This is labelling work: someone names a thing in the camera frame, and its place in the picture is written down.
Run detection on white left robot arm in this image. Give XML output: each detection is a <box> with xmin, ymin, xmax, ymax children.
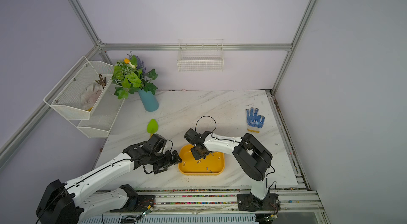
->
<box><xmin>36</xmin><ymin>134</ymin><xmax>182</xmax><ymax>224</ymax></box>

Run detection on white mesh wall shelf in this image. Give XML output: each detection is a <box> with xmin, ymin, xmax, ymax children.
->
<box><xmin>43</xmin><ymin>56</ymin><xmax>124</xmax><ymax>138</ymax></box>

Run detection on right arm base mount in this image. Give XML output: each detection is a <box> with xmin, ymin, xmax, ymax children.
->
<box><xmin>237</xmin><ymin>193</ymin><xmax>281</xmax><ymax>212</ymax></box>

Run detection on blue dotted work glove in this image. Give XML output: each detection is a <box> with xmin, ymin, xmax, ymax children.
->
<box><xmin>245</xmin><ymin>107</ymin><xmax>265</xmax><ymax>133</ymax></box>

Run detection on green yellow brush tool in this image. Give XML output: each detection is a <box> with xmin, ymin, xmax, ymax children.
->
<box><xmin>146</xmin><ymin>119</ymin><xmax>159</xmax><ymax>138</ymax></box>

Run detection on aluminium rail platform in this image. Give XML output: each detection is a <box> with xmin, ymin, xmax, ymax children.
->
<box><xmin>80</xmin><ymin>189</ymin><xmax>330</xmax><ymax>224</ymax></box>

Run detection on white wire wall basket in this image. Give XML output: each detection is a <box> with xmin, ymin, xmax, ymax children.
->
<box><xmin>177</xmin><ymin>39</ymin><xmax>224</xmax><ymax>72</ymax></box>

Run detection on white cloth in shelf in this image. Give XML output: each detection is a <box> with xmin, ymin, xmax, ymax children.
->
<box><xmin>81</xmin><ymin>83</ymin><xmax>103</xmax><ymax>111</ymax></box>

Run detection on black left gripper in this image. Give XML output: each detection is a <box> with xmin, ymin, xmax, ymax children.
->
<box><xmin>150</xmin><ymin>148</ymin><xmax>184</xmax><ymax>172</ymax></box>

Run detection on yellow plastic storage box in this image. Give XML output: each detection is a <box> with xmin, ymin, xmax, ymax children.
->
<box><xmin>178</xmin><ymin>145</ymin><xmax>225</xmax><ymax>175</ymax></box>

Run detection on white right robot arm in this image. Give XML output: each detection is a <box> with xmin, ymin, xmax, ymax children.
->
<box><xmin>184</xmin><ymin>128</ymin><xmax>272</xmax><ymax>200</ymax></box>

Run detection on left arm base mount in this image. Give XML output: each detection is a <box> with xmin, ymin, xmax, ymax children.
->
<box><xmin>110</xmin><ymin>184</ymin><xmax>155</xmax><ymax>213</ymax></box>

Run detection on teal vase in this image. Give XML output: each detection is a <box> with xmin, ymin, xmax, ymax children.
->
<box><xmin>138</xmin><ymin>90</ymin><xmax>159</xmax><ymax>112</ymax></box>

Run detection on green artificial plant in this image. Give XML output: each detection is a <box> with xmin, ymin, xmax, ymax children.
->
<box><xmin>112</xmin><ymin>51</ymin><xmax>158</xmax><ymax>100</ymax></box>

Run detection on brown twigs in shelf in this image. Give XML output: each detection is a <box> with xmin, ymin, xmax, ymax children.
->
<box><xmin>95</xmin><ymin>74</ymin><xmax>107</xmax><ymax>89</ymax></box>

